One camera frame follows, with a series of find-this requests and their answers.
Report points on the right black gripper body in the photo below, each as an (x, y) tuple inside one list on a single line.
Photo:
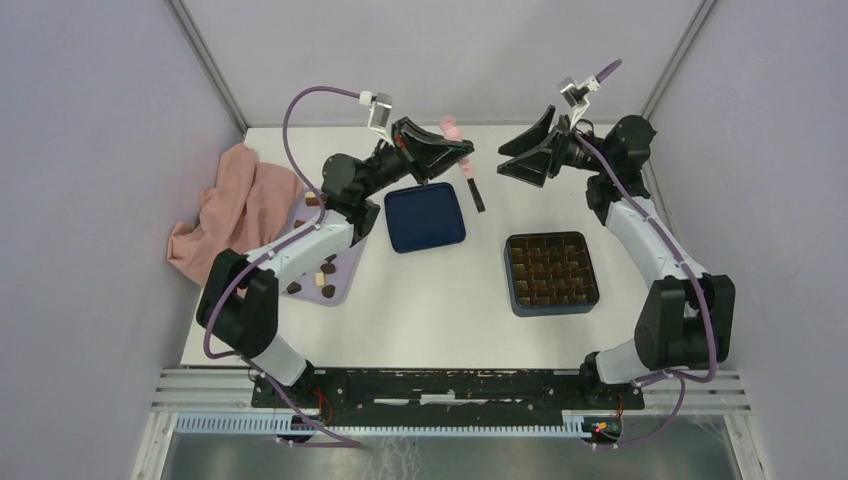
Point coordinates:
[(568, 149)]

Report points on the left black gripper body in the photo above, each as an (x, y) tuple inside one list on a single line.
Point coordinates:
[(406, 159)]

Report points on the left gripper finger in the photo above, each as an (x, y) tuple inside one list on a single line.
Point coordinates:
[(432, 158), (407, 134)]

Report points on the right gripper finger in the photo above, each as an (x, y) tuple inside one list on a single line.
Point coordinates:
[(530, 137), (532, 167)]

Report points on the pink handled tongs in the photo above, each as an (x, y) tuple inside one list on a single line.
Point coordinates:
[(452, 132)]

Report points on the lilac tray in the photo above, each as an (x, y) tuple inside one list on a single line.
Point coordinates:
[(329, 282)]

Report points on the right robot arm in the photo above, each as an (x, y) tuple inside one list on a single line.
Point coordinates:
[(685, 326)]

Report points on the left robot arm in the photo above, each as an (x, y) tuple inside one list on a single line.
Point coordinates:
[(239, 303)]

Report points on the blue chocolate box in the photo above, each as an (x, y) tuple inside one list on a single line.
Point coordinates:
[(550, 274)]

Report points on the dark blue box lid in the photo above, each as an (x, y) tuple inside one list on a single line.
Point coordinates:
[(424, 217)]

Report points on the pink cloth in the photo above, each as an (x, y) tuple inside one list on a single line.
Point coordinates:
[(246, 208)]

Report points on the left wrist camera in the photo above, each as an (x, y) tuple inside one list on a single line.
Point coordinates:
[(380, 106)]

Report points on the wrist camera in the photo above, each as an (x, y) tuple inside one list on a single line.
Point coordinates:
[(380, 106), (577, 96)]

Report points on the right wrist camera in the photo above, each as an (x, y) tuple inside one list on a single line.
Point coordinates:
[(577, 96)]

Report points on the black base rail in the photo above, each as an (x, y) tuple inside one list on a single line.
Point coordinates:
[(357, 397)]

